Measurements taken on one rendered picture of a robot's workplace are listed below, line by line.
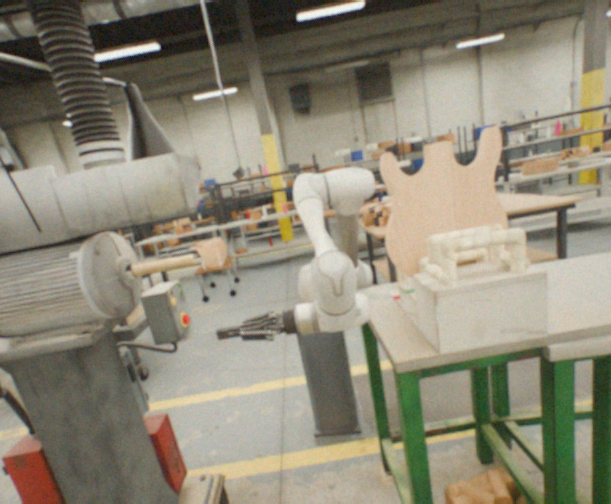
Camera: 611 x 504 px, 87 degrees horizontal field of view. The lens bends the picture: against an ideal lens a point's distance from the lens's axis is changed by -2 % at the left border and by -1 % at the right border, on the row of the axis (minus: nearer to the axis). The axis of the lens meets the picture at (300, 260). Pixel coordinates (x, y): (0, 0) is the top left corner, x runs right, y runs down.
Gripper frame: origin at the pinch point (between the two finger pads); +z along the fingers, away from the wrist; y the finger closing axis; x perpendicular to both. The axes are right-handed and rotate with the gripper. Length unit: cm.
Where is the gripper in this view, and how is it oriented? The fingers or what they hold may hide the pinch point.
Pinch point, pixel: (229, 332)
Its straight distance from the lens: 99.7
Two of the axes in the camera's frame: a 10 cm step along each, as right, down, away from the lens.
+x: -1.8, -9.1, -3.8
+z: -9.8, 1.9, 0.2
